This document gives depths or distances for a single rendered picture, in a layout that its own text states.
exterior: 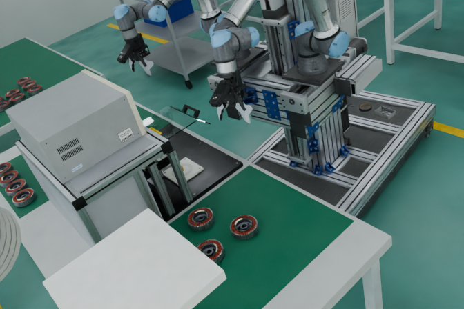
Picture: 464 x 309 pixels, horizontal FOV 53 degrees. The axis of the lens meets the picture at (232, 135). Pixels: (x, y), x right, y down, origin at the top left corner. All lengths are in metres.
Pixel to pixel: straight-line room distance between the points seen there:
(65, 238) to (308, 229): 1.09
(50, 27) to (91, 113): 5.69
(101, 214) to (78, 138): 0.31
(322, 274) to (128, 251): 0.71
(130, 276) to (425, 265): 1.79
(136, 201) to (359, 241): 0.88
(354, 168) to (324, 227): 1.13
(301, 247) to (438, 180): 1.55
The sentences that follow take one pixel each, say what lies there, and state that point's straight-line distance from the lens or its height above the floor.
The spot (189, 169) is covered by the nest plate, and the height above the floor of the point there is 0.78.
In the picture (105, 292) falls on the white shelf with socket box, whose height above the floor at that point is 1.20.
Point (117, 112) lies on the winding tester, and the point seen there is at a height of 1.26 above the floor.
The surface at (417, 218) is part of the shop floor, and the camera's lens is 2.92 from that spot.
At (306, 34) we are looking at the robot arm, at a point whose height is 1.24.
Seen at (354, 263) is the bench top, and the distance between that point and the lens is 1.74.
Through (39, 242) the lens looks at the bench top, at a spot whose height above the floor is 0.75.
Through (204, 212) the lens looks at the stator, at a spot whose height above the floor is 0.78.
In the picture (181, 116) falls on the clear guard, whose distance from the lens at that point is 2.11.
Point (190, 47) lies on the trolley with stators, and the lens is 5.19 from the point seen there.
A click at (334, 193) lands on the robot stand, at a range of 2.79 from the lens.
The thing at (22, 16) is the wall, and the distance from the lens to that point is 7.35.
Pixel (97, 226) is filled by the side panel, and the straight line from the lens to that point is 1.89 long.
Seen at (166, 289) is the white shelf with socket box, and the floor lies 1.20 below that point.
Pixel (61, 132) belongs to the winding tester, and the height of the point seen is 1.31.
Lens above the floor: 2.10
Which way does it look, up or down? 33 degrees down
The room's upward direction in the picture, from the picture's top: 15 degrees counter-clockwise
